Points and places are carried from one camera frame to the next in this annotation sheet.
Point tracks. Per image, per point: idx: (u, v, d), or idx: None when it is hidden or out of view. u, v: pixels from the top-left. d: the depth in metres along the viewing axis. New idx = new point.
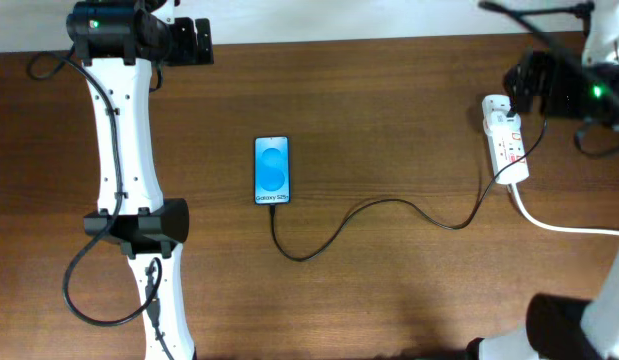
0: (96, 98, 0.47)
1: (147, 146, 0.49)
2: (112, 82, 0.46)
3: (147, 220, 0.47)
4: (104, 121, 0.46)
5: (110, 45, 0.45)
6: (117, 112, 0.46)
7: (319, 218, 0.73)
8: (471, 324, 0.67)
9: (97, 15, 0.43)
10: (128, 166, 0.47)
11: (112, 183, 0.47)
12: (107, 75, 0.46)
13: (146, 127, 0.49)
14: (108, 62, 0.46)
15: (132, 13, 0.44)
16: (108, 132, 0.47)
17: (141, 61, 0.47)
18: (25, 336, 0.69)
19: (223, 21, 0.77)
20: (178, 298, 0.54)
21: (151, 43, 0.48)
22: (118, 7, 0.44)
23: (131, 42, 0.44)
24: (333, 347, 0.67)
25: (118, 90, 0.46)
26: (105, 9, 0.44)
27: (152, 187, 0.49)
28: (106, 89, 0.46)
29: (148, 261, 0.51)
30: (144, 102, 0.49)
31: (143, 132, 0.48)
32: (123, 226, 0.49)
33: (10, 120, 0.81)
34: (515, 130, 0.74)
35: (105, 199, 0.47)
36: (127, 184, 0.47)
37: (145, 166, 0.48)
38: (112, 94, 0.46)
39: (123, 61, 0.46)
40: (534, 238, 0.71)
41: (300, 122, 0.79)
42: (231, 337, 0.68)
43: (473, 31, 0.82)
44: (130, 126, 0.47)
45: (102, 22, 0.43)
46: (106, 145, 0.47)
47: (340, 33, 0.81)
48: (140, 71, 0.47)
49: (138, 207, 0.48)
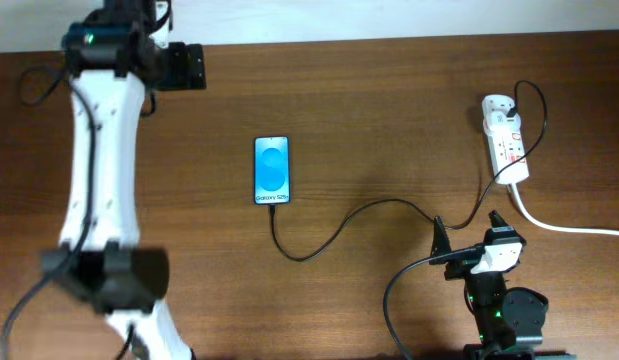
0: (77, 112, 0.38)
1: (130, 166, 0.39)
2: (98, 94, 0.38)
3: (113, 258, 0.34)
4: (81, 137, 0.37)
5: (100, 65, 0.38)
6: (99, 127, 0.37)
7: (319, 217, 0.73)
8: (471, 324, 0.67)
9: (92, 32, 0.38)
10: (100, 188, 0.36)
11: (80, 208, 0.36)
12: (95, 85, 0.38)
13: (130, 145, 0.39)
14: (96, 75, 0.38)
15: (129, 32, 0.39)
16: (84, 148, 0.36)
17: (132, 80, 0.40)
18: None
19: (225, 21, 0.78)
20: (168, 331, 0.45)
21: (150, 67, 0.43)
22: (113, 26, 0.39)
23: (125, 63, 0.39)
24: (333, 348, 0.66)
25: (105, 102, 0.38)
26: (100, 26, 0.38)
27: (128, 217, 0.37)
28: (90, 104, 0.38)
29: (121, 323, 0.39)
30: (134, 120, 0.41)
31: (127, 149, 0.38)
32: (84, 272, 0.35)
33: None
34: (515, 130, 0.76)
35: (68, 230, 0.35)
36: (98, 209, 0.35)
37: (123, 190, 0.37)
38: (96, 107, 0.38)
39: (113, 76, 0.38)
40: (534, 238, 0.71)
41: (301, 122, 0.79)
42: (231, 337, 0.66)
43: (472, 31, 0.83)
44: (113, 142, 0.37)
45: (94, 41, 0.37)
46: (80, 162, 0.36)
47: (339, 34, 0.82)
48: (132, 88, 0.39)
49: (108, 237, 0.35)
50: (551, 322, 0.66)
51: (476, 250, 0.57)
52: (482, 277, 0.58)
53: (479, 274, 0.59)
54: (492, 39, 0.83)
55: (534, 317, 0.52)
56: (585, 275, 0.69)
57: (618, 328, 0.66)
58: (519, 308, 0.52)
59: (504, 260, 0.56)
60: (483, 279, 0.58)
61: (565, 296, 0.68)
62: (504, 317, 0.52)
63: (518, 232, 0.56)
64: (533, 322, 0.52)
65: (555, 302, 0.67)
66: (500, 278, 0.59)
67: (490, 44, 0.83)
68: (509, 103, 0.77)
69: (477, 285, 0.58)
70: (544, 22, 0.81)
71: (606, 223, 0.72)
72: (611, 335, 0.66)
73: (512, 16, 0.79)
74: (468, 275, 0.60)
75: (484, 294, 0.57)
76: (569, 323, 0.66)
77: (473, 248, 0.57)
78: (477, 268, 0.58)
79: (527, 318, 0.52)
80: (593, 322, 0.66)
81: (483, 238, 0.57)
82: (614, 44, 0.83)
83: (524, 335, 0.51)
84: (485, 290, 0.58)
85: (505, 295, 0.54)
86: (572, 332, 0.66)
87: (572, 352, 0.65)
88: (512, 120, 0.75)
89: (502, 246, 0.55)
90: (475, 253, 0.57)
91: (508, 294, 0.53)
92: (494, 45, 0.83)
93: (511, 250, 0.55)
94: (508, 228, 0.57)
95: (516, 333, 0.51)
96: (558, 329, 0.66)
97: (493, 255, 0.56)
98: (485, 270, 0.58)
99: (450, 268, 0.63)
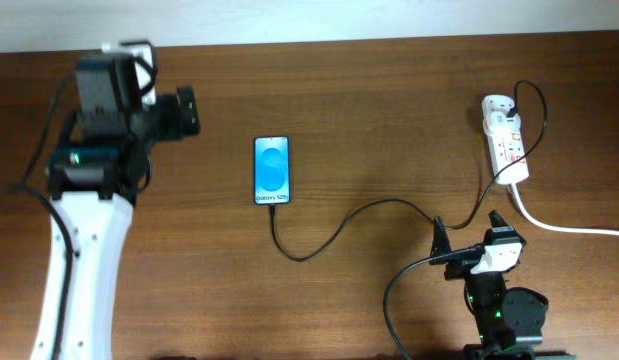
0: (57, 238, 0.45)
1: (105, 292, 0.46)
2: (79, 222, 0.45)
3: None
4: (59, 263, 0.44)
5: (89, 181, 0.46)
6: (77, 255, 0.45)
7: (319, 217, 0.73)
8: (471, 323, 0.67)
9: (80, 151, 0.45)
10: (72, 328, 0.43)
11: (47, 348, 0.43)
12: (77, 213, 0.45)
13: (107, 273, 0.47)
14: (81, 197, 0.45)
15: (117, 155, 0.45)
16: (62, 277, 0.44)
17: (118, 196, 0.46)
18: (26, 337, 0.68)
19: (225, 21, 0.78)
20: None
21: (136, 170, 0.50)
22: (102, 146, 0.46)
23: (111, 177, 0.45)
24: (333, 348, 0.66)
25: (85, 229, 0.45)
26: (88, 146, 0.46)
27: (98, 352, 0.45)
28: (70, 228, 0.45)
29: None
30: (114, 243, 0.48)
31: (103, 274, 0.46)
32: None
33: (12, 120, 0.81)
34: (515, 130, 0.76)
35: None
36: (67, 348, 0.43)
37: (93, 326, 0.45)
38: (76, 233, 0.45)
39: (99, 196, 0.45)
40: (534, 238, 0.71)
41: (301, 122, 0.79)
42: (231, 337, 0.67)
43: (472, 32, 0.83)
44: (89, 273, 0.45)
45: (81, 165, 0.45)
46: (53, 295, 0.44)
47: (340, 34, 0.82)
48: (116, 209, 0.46)
49: None
50: (551, 322, 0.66)
51: (476, 250, 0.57)
52: (482, 277, 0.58)
53: (479, 274, 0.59)
54: (492, 39, 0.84)
55: (533, 316, 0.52)
56: (584, 276, 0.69)
57: (618, 328, 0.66)
58: (519, 308, 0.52)
59: (504, 260, 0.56)
60: (483, 279, 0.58)
61: (565, 296, 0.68)
62: (504, 317, 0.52)
63: (518, 232, 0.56)
64: (533, 322, 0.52)
65: (555, 303, 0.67)
66: (500, 278, 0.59)
67: (489, 44, 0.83)
68: (508, 103, 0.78)
69: (477, 285, 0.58)
70: (544, 22, 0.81)
71: (606, 223, 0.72)
72: (611, 335, 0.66)
73: (511, 17, 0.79)
74: (468, 275, 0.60)
75: (484, 294, 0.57)
76: (569, 323, 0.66)
77: (473, 248, 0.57)
78: (477, 268, 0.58)
79: (527, 318, 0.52)
80: (593, 322, 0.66)
81: (483, 238, 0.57)
82: (613, 44, 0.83)
83: (524, 335, 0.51)
84: (485, 290, 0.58)
85: (504, 296, 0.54)
86: (572, 332, 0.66)
87: (572, 352, 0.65)
88: (513, 120, 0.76)
89: (503, 246, 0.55)
90: (475, 253, 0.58)
91: (508, 294, 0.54)
92: (494, 45, 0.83)
93: (511, 250, 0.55)
94: (508, 228, 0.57)
95: (516, 333, 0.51)
96: (558, 329, 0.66)
97: (493, 255, 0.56)
98: (485, 271, 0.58)
99: (450, 268, 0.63)
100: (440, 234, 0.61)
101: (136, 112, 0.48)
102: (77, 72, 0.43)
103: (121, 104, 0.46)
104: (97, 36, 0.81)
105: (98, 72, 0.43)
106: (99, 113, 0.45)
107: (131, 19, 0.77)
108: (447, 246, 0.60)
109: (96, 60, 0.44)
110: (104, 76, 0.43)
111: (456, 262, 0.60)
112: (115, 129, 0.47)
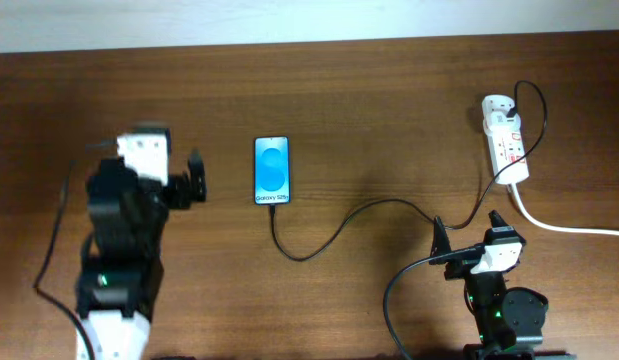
0: (83, 354, 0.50)
1: None
2: (102, 339, 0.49)
3: None
4: None
5: (111, 304, 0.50)
6: None
7: (318, 217, 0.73)
8: (471, 324, 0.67)
9: (106, 273, 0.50)
10: None
11: None
12: (100, 332, 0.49)
13: None
14: (106, 314, 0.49)
15: (138, 277, 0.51)
16: None
17: (139, 317, 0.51)
18: (24, 337, 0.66)
19: (225, 21, 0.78)
20: None
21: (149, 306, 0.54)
22: (126, 269, 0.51)
23: (132, 298, 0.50)
24: (333, 348, 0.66)
25: (107, 347, 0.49)
26: (114, 268, 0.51)
27: None
28: (94, 346, 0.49)
29: None
30: (134, 352, 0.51)
31: None
32: None
33: (11, 119, 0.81)
34: (515, 130, 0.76)
35: None
36: None
37: None
38: (99, 350, 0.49)
39: (121, 315, 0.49)
40: (534, 238, 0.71)
41: (301, 122, 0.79)
42: (231, 337, 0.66)
43: (472, 31, 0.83)
44: None
45: (108, 287, 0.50)
46: None
47: (340, 34, 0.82)
48: (137, 324, 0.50)
49: None
50: (551, 322, 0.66)
51: (476, 250, 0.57)
52: (481, 277, 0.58)
53: (479, 274, 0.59)
54: (492, 39, 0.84)
55: (533, 316, 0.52)
56: (585, 276, 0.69)
57: (618, 328, 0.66)
58: (518, 308, 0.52)
59: (504, 260, 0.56)
60: (483, 279, 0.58)
61: (565, 296, 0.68)
62: (504, 318, 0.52)
63: (518, 232, 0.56)
64: (533, 322, 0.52)
65: (556, 303, 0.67)
66: (499, 278, 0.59)
67: (489, 44, 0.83)
68: (508, 103, 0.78)
69: (477, 285, 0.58)
70: (543, 22, 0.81)
71: (606, 223, 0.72)
72: (611, 335, 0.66)
73: (510, 17, 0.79)
74: (468, 275, 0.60)
75: (484, 294, 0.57)
76: (569, 323, 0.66)
77: (473, 248, 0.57)
78: (477, 268, 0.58)
79: (526, 318, 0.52)
80: (593, 322, 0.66)
81: (483, 237, 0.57)
82: (613, 45, 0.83)
83: (524, 335, 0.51)
84: (485, 290, 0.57)
85: (504, 296, 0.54)
86: (573, 332, 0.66)
87: (573, 352, 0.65)
88: (513, 120, 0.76)
89: (503, 246, 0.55)
90: (475, 253, 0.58)
91: (508, 294, 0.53)
92: (494, 45, 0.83)
93: (511, 250, 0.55)
94: (508, 228, 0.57)
95: (516, 333, 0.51)
96: (558, 329, 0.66)
97: (493, 255, 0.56)
98: (484, 271, 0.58)
99: (450, 268, 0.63)
100: (440, 234, 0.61)
101: (145, 230, 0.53)
102: (91, 205, 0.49)
103: (132, 225, 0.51)
104: (97, 36, 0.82)
105: (109, 206, 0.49)
106: (114, 234, 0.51)
107: (132, 19, 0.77)
108: (446, 245, 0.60)
109: (104, 191, 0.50)
110: (113, 208, 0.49)
111: (456, 262, 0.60)
112: (132, 243, 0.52)
